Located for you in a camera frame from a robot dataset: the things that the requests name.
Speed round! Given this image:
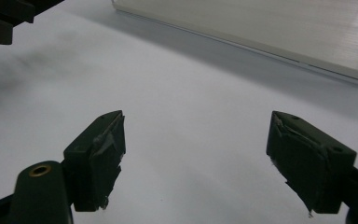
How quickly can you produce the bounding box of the white flat panel board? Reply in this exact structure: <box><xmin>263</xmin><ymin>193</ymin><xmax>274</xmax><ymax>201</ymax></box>
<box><xmin>111</xmin><ymin>0</ymin><xmax>358</xmax><ymax>87</ymax></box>

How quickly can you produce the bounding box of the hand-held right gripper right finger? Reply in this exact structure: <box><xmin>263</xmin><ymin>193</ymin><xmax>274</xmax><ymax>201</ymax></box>
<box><xmin>266</xmin><ymin>110</ymin><xmax>358</xmax><ymax>224</ymax></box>

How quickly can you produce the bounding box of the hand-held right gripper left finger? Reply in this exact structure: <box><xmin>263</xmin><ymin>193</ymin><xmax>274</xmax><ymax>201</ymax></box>
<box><xmin>10</xmin><ymin>109</ymin><xmax>127</xmax><ymax>224</ymax></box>

